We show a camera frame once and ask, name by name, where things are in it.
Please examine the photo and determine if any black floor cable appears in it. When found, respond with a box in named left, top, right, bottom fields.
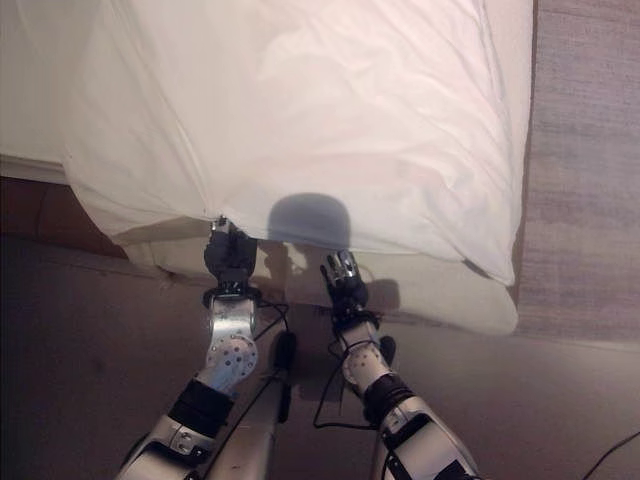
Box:
left=583, top=431, right=640, bottom=480

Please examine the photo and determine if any beige woven rug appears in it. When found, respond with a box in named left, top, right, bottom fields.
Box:
left=514, top=0, right=640, bottom=346

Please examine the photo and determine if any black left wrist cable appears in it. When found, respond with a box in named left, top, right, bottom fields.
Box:
left=248, top=294, right=291, bottom=351

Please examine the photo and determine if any white duvet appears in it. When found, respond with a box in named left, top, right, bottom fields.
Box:
left=60, top=0, right=535, bottom=287

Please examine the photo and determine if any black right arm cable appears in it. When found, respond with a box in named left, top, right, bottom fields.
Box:
left=311, top=337, right=383, bottom=432

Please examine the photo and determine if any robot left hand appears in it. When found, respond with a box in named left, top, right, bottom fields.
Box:
left=203, top=216, right=259, bottom=294

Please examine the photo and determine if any reddish brown bed frame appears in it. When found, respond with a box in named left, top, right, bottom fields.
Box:
left=0, top=173, right=129, bottom=260

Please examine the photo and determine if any cream bed mattress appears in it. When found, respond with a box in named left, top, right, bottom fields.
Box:
left=0, top=0, right=521, bottom=337

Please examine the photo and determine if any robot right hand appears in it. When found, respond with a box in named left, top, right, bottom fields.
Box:
left=319, top=250, right=372, bottom=317

